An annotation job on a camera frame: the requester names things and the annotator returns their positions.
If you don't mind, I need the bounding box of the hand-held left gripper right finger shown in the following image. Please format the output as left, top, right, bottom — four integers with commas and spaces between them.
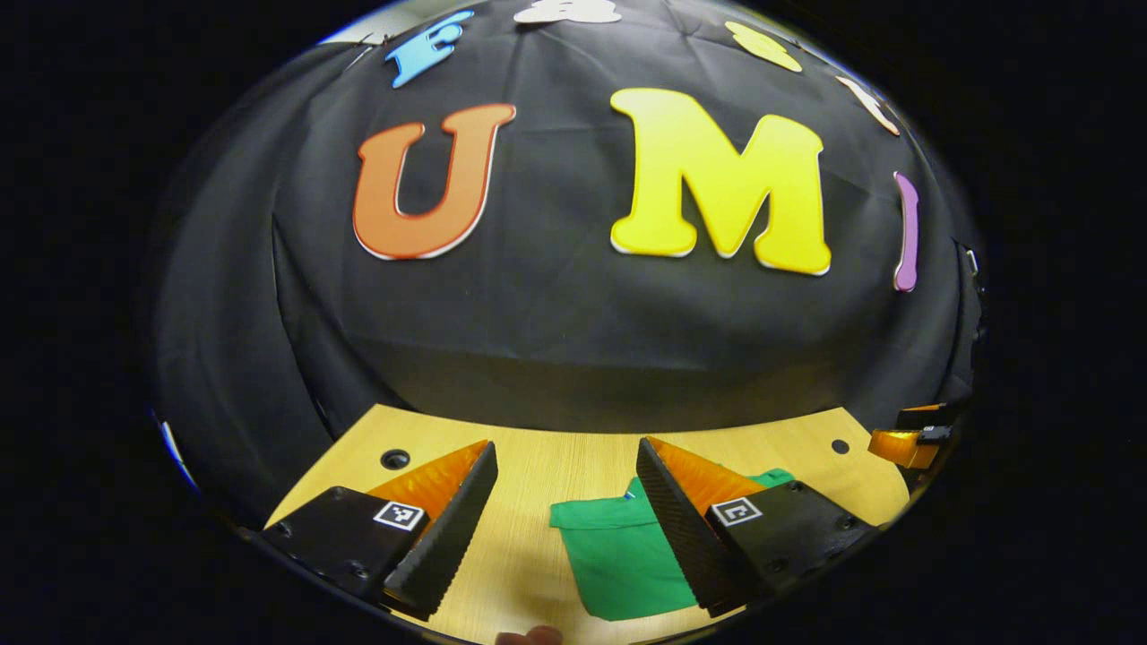
634, 436, 881, 619

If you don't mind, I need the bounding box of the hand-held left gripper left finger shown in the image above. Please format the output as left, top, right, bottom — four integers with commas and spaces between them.
262, 439, 500, 621

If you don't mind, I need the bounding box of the green T-shirt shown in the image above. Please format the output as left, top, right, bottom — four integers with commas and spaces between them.
549, 468, 795, 622

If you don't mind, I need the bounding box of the black backdrop cloth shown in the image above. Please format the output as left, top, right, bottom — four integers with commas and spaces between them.
152, 0, 987, 529

